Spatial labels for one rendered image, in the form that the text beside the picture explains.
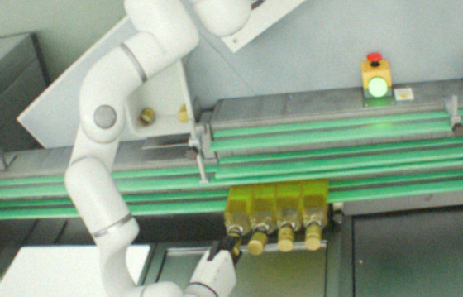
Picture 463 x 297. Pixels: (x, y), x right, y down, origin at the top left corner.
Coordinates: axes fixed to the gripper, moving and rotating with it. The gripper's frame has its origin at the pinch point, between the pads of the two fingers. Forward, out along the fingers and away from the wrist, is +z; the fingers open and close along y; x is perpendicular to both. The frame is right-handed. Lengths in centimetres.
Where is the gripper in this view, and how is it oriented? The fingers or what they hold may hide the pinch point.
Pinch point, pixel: (231, 249)
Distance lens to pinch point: 133.0
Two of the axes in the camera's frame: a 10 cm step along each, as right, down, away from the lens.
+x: -9.1, -0.7, 4.1
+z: 3.8, -5.1, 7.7
